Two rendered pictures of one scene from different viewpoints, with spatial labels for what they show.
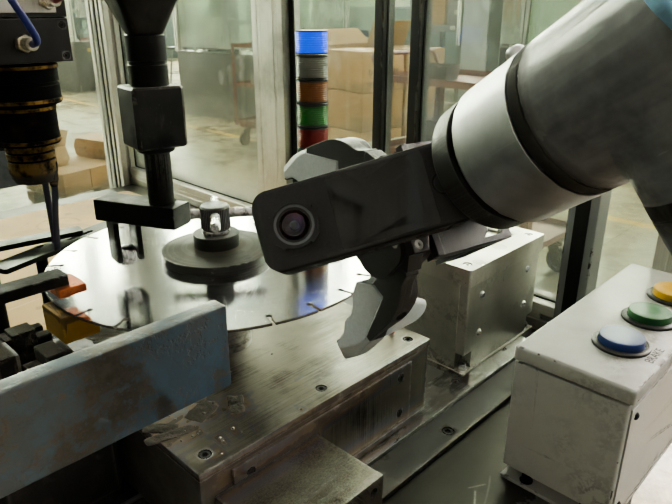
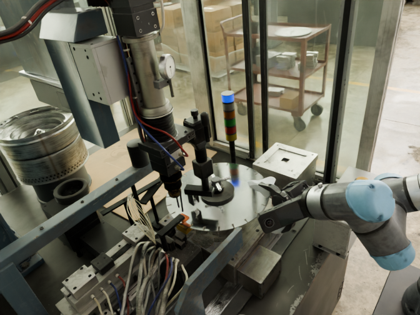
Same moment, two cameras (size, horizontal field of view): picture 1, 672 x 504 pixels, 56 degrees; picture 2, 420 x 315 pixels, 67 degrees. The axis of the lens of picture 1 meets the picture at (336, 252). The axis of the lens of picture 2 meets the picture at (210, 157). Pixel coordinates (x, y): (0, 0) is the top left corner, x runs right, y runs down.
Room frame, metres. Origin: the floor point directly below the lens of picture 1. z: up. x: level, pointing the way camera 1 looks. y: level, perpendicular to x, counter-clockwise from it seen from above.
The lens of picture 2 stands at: (-0.19, 0.14, 1.60)
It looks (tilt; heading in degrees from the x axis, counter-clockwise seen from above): 33 degrees down; 359
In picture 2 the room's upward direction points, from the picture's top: 8 degrees counter-clockwise
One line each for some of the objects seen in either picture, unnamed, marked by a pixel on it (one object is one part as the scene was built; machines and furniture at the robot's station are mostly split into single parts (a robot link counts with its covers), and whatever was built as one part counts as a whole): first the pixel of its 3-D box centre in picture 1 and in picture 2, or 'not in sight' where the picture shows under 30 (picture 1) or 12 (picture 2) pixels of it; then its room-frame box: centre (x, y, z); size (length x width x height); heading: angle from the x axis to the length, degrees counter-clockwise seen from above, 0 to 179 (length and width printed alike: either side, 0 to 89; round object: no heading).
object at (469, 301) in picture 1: (447, 286); (285, 175); (0.80, -0.16, 0.82); 0.18 x 0.18 x 0.15; 46
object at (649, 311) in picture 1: (648, 319); not in sight; (0.56, -0.31, 0.90); 0.04 x 0.04 x 0.02
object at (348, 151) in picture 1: (350, 174); (272, 193); (0.40, -0.01, 1.09); 0.09 x 0.02 x 0.05; 33
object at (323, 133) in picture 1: (312, 136); (230, 127); (0.89, 0.03, 1.02); 0.05 x 0.04 x 0.03; 46
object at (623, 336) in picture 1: (620, 344); not in sight; (0.51, -0.26, 0.90); 0.04 x 0.04 x 0.02
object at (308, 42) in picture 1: (311, 41); (227, 97); (0.89, 0.03, 1.14); 0.05 x 0.04 x 0.03; 46
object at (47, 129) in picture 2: not in sight; (51, 158); (1.01, 0.80, 0.93); 0.31 x 0.31 x 0.36
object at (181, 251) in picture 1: (217, 243); (216, 189); (0.60, 0.12, 0.96); 0.11 x 0.11 x 0.03
